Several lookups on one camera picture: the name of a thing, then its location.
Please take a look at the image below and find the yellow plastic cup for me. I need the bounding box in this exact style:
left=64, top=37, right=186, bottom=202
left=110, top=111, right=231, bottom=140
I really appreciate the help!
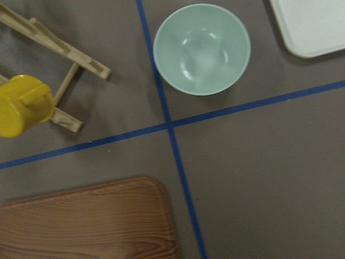
left=1, top=75, right=56, bottom=138

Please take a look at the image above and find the wooden tray board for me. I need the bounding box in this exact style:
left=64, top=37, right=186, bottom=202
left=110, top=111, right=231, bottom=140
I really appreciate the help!
left=1, top=177, right=182, bottom=258

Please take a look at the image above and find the mint green bowl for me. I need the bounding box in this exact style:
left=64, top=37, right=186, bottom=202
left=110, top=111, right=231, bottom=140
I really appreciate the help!
left=153, top=4, right=251, bottom=96

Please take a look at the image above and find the cream bear tray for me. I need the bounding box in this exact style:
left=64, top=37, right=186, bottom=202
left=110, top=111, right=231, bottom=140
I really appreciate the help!
left=270, top=1, right=344, bottom=58

